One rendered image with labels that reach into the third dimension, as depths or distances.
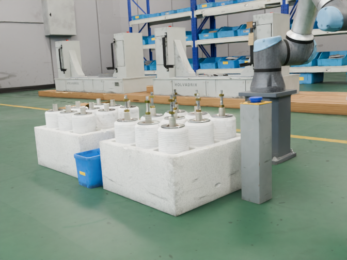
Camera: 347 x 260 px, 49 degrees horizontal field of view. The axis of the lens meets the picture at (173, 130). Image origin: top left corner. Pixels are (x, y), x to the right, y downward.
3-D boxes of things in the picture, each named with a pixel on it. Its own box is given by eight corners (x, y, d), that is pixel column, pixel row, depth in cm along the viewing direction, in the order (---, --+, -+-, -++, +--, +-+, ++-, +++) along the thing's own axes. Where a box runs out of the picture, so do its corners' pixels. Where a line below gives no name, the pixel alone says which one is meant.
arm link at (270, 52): (248, 68, 169) (248, 37, 167) (275, 67, 172) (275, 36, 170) (261, 69, 158) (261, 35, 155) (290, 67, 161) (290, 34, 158)
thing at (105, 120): (112, 147, 176) (109, 108, 173) (125, 149, 169) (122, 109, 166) (94, 151, 169) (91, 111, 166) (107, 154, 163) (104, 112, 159)
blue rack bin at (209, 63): (215, 67, 749) (215, 57, 745) (231, 67, 723) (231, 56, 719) (199, 69, 713) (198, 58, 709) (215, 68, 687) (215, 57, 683)
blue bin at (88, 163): (136, 166, 167) (134, 140, 165) (152, 171, 159) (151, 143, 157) (75, 183, 147) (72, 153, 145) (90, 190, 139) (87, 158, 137)
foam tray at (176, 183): (179, 165, 166) (177, 125, 163) (254, 183, 138) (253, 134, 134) (103, 189, 140) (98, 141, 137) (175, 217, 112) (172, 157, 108)
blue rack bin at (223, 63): (232, 67, 717) (232, 56, 713) (250, 67, 691) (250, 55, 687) (216, 68, 681) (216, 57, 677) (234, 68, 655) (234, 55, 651)
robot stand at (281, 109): (260, 150, 185) (259, 88, 180) (296, 156, 172) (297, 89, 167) (238, 159, 172) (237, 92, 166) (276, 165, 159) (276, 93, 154)
